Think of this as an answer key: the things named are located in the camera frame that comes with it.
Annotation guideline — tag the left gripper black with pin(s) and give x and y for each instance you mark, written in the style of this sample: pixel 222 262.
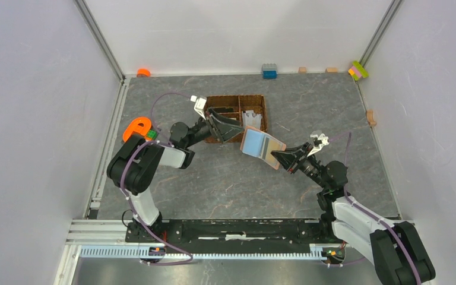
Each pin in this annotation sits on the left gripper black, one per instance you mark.
pixel 225 128

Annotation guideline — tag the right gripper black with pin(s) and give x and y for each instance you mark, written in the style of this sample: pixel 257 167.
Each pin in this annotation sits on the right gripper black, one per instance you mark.
pixel 290 157

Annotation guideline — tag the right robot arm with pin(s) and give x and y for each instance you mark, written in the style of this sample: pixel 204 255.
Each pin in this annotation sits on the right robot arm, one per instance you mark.
pixel 395 249

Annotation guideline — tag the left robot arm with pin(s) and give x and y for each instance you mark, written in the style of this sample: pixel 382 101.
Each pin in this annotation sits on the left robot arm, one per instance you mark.
pixel 133 167

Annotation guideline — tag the grey cards in basket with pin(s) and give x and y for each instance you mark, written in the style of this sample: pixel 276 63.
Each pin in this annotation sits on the grey cards in basket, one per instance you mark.
pixel 252 119

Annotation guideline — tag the brown woven divided basket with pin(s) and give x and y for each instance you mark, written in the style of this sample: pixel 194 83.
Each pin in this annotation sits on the brown woven divided basket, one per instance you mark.
pixel 240 103

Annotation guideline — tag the black item in basket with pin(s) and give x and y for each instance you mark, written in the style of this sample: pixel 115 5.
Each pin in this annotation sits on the black item in basket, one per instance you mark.
pixel 224 110

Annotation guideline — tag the green toy block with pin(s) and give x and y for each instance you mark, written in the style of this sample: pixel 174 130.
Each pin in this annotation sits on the green toy block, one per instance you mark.
pixel 151 135

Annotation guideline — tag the blue grey toy bricks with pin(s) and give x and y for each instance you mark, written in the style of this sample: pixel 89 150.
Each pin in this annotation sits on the blue grey toy bricks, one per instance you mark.
pixel 269 71

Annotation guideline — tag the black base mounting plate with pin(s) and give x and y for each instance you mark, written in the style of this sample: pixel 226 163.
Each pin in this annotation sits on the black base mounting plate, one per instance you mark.
pixel 235 236

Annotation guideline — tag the orange tape dispenser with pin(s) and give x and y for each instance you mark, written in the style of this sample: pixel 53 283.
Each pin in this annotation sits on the orange tape dispenser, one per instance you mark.
pixel 140 126

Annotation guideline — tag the small tan wooden block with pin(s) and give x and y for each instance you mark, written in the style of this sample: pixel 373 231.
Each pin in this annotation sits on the small tan wooden block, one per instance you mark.
pixel 302 70

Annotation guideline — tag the curved tan wooden piece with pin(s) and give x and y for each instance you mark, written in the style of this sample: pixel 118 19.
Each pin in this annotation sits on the curved tan wooden piece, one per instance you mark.
pixel 370 118

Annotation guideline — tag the orange round cap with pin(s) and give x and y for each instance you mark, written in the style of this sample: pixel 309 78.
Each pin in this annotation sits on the orange round cap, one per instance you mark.
pixel 142 72

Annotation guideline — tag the green pink toy bricks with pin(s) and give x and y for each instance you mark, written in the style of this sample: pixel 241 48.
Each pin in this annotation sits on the green pink toy bricks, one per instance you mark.
pixel 357 71

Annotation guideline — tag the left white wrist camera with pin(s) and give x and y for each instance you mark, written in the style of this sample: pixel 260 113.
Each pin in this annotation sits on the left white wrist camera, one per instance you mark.
pixel 199 105

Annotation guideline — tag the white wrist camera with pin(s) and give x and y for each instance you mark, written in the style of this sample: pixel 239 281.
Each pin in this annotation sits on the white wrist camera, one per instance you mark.
pixel 199 105
pixel 319 141

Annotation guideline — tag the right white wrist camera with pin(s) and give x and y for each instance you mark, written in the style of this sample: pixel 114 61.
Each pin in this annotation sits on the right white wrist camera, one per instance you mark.
pixel 319 141

